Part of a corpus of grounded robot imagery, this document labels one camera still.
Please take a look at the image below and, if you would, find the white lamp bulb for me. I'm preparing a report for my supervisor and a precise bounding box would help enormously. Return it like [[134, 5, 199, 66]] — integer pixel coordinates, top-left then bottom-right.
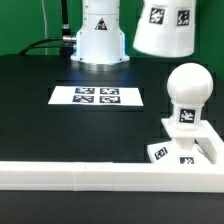
[[167, 63, 213, 130]]

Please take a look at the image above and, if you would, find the white lamp base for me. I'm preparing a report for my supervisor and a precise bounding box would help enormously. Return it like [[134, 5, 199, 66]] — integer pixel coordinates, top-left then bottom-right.
[[147, 118, 214, 165]]

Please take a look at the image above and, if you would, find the white lamp shade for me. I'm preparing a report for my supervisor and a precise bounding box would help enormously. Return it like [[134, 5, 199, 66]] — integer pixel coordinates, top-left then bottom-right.
[[133, 0, 196, 58]]

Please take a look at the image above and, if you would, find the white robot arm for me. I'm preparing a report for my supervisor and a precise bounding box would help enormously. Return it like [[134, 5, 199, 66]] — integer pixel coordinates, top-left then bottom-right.
[[71, 0, 130, 72]]

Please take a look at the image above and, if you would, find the white marker sheet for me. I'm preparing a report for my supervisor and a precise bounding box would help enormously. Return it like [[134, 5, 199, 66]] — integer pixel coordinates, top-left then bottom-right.
[[48, 86, 143, 107]]

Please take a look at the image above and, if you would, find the black cable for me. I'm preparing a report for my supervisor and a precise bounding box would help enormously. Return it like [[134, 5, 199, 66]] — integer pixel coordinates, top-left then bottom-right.
[[19, 35, 78, 56]]

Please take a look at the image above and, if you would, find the white front fence rail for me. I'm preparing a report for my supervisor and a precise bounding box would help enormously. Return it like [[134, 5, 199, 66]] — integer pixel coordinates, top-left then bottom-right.
[[0, 161, 224, 193]]

